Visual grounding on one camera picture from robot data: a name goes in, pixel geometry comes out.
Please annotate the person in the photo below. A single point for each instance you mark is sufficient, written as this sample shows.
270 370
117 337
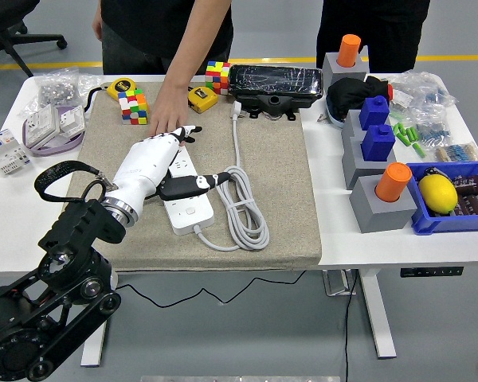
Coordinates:
374 24
143 24

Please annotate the silver metal bracket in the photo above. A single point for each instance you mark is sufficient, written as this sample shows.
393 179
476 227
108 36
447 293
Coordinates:
336 283

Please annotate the purple plastic tray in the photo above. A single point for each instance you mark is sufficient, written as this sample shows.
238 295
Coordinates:
56 150

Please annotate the white power strip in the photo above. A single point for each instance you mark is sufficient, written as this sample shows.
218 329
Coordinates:
191 217

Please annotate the white circuit breaker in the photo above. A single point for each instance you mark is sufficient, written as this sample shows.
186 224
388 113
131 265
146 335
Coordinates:
8 157

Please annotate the black cloth bundle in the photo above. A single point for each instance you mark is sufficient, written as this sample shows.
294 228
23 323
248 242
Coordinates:
346 95

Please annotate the yellow lemon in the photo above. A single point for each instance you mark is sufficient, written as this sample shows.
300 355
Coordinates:
438 193

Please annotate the yellow tape measure black label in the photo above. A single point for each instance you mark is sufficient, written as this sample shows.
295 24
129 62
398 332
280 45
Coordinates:
121 86

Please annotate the colourful twisted puzzle cube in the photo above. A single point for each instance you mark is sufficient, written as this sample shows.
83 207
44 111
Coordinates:
134 107

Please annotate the large clear plastic bag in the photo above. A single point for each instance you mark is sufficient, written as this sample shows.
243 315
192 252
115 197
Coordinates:
422 91

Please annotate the black device wrapped in film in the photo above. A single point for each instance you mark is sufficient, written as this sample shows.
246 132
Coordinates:
275 83

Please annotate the blue plastic bin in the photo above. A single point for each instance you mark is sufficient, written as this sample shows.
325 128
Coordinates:
442 224

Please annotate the grey block round hole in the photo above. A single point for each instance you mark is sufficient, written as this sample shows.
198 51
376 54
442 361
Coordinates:
378 217
342 73

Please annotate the white wall socket panel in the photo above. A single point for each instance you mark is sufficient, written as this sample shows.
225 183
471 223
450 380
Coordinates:
69 119
41 125

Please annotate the clear bag of screws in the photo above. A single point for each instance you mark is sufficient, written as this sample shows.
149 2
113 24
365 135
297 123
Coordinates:
56 89

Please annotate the person's right forearm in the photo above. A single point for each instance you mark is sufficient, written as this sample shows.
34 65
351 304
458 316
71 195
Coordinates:
96 22

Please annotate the black table control panel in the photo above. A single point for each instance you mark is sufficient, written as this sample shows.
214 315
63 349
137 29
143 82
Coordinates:
432 272

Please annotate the white blue curved object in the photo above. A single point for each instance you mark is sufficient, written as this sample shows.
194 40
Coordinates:
336 119

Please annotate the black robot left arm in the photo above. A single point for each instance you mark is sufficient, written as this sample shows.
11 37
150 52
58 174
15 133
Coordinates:
44 318

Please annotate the black office chair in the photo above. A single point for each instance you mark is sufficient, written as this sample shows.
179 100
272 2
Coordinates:
8 12

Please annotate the orange cylinder peg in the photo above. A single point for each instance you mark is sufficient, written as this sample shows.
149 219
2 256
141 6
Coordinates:
348 49
392 183

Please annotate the white table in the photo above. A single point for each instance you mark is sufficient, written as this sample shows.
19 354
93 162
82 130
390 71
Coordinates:
362 250

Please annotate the small black yellow tool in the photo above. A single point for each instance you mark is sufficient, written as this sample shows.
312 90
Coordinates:
432 172

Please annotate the grey-brown fabric mat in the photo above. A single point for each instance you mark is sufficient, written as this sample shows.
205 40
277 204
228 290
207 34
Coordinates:
263 179

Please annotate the clear bag of resistors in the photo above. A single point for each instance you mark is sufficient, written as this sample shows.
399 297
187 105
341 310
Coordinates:
458 152

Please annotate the yellow tape measure silver clip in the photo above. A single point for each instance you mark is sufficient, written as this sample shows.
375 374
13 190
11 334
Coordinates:
203 99

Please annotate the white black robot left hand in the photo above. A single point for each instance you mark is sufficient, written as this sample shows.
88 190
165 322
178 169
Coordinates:
143 167

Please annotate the clear bag blue components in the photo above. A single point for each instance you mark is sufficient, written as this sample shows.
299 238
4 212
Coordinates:
432 133

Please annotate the blue square peg block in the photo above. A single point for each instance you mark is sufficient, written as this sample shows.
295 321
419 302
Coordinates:
373 113
377 143

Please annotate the person's left hand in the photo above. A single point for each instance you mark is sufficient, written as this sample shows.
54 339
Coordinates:
169 111

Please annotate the green plastic wall anchor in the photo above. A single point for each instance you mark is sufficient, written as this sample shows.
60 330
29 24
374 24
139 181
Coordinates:
404 138
412 133
419 150
396 115
398 129

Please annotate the small red object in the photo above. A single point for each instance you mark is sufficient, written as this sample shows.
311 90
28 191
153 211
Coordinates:
390 92

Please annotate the dark brown capacitors pile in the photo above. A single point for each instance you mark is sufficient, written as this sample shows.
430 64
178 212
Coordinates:
474 199

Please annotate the person's left forearm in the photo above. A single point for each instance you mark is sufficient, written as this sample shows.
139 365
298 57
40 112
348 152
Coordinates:
199 36

